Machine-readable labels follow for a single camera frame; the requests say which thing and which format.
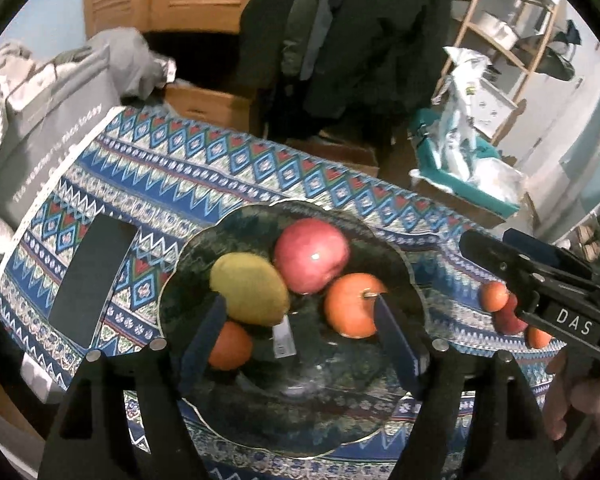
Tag yellow mango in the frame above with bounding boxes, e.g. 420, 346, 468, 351
209, 252, 292, 326

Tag large cardboard box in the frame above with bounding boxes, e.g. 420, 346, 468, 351
409, 169, 537, 230

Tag cardboard box with red label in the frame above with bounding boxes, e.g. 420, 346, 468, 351
284, 134, 381, 177

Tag white printed plastic bag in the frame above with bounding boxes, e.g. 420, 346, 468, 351
431, 45, 494, 182

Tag wooden drawer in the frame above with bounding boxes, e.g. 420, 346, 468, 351
164, 82, 254, 132

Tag grey clothing pile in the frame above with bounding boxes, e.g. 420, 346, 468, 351
86, 26, 177, 102

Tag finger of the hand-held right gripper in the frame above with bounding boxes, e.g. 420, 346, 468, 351
458, 230, 548, 313
502, 228, 600, 283

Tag grey paper bag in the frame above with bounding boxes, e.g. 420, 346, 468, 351
0, 44, 127, 232

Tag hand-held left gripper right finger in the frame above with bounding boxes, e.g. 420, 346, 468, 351
374, 295, 561, 480

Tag dark green glass bowl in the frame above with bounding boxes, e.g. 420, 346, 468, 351
157, 200, 430, 460

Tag clear plastic bag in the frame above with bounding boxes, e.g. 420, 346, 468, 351
472, 156, 529, 202

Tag blue patterned tablecloth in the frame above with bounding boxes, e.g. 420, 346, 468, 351
0, 105, 567, 480

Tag black hanging bag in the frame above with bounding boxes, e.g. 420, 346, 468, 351
516, 19, 582, 82

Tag beige shoes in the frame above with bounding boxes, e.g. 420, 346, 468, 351
569, 224, 600, 262

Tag black coat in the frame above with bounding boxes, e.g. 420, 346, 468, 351
237, 0, 452, 138

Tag grey jacket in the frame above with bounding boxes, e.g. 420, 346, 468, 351
280, 0, 346, 78

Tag small red apple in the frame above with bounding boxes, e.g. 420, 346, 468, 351
494, 292, 529, 336

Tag wooden shelf rack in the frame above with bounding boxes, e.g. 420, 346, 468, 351
439, 0, 562, 142

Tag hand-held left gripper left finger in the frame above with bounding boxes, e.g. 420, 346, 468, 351
37, 295, 229, 480

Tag person's right hand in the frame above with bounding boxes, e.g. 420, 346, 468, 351
544, 349, 600, 442

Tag teal plastic basket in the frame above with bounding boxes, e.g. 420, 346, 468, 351
411, 107, 524, 217

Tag large red apple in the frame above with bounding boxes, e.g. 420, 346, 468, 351
273, 217, 352, 296

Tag black rectangular pad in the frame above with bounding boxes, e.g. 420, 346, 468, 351
47, 212, 140, 350

